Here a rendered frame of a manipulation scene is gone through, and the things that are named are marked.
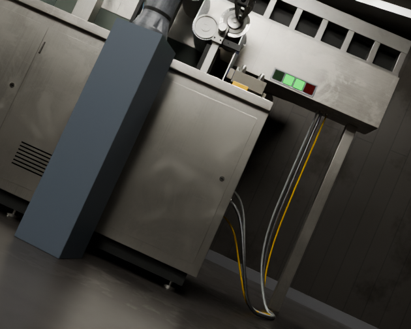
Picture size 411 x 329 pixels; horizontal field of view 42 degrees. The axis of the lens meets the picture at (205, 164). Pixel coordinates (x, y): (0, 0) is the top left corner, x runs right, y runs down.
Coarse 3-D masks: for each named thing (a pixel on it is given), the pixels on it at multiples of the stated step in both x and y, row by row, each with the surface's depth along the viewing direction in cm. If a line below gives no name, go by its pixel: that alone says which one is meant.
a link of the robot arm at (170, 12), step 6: (150, 0) 209; (156, 0) 208; (162, 0) 208; (168, 0) 208; (174, 0) 210; (156, 6) 207; (162, 6) 208; (168, 6) 209; (174, 6) 211; (168, 12) 209; (174, 12) 213
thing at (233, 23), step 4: (228, 16) 259; (232, 16) 259; (228, 20) 259; (232, 20) 259; (236, 20) 259; (240, 20) 259; (228, 24) 259; (232, 24) 259; (236, 24) 259; (240, 24) 259; (232, 28) 259; (236, 28) 259
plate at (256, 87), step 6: (234, 72) 255; (240, 72) 255; (234, 78) 255; (240, 78) 255; (246, 78) 255; (252, 78) 255; (246, 84) 255; (252, 84) 255; (258, 84) 254; (264, 84) 254; (252, 90) 254; (258, 90) 254
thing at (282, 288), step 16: (352, 128) 305; (336, 160) 304; (336, 176) 303; (320, 192) 303; (320, 208) 302; (304, 224) 302; (304, 240) 300; (288, 272) 299; (288, 288) 299; (272, 304) 298
